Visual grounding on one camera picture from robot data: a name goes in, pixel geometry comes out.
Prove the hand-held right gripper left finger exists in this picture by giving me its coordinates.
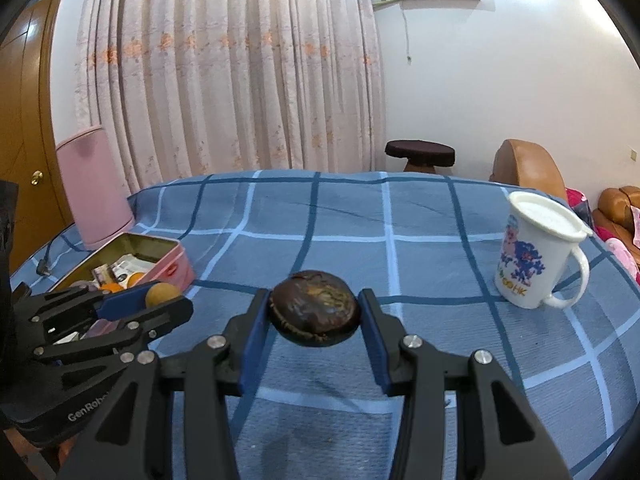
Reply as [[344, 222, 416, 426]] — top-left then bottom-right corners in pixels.
[[57, 301, 273, 480]]

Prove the pink flowered curtain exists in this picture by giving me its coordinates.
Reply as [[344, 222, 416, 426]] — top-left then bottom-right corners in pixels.
[[75, 0, 388, 193]]

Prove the printed paper leaflet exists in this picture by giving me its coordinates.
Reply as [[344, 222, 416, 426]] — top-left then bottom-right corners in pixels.
[[112, 255, 156, 278]]

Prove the air conditioner power cord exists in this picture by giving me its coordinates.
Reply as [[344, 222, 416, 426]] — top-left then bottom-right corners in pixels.
[[402, 0, 414, 65]]

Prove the pink electric kettle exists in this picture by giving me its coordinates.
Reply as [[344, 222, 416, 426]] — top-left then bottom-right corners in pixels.
[[55, 126, 136, 251]]

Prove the black power cable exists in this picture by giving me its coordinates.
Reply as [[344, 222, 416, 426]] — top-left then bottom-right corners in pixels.
[[37, 235, 67, 277]]

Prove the dark brown round stool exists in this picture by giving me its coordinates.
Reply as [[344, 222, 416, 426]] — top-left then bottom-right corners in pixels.
[[385, 139, 456, 176]]

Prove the white printed cup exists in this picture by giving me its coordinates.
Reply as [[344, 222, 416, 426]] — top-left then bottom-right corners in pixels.
[[495, 191, 594, 310]]

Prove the dark cloth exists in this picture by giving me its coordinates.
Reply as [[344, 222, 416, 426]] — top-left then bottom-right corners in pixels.
[[0, 179, 21, 386]]

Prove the red pink cloth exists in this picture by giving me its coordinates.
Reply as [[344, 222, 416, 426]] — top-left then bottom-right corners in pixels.
[[565, 187, 594, 222]]

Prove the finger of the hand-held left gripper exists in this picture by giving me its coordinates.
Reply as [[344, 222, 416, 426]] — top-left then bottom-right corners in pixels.
[[10, 287, 151, 335], [32, 296, 194, 367]]

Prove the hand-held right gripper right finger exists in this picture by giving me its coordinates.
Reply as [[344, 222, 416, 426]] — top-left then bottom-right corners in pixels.
[[357, 302, 573, 480]]

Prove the dark wrinkled passion fruit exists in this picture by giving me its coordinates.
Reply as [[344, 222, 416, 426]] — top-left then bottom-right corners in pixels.
[[268, 270, 362, 347]]

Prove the pink metal tin box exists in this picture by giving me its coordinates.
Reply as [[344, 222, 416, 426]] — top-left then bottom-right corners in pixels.
[[47, 233, 197, 346]]

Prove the brown leather sofa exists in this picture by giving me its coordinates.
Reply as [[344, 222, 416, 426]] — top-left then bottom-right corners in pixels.
[[592, 186, 640, 261]]

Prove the small yellow round fruit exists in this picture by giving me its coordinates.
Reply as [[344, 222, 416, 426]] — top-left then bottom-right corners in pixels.
[[145, 282, 180, 308]]

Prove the wooden door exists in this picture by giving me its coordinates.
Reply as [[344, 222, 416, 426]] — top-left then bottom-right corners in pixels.
[[0, 0, 76, 273]]

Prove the blue checked tablecloth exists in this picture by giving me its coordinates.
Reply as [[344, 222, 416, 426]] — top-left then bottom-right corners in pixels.
[[10, 170, 640, 480]]

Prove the brown leather armchair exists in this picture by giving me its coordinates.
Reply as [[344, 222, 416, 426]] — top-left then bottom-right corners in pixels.
[[489, 139, 568, 198]]

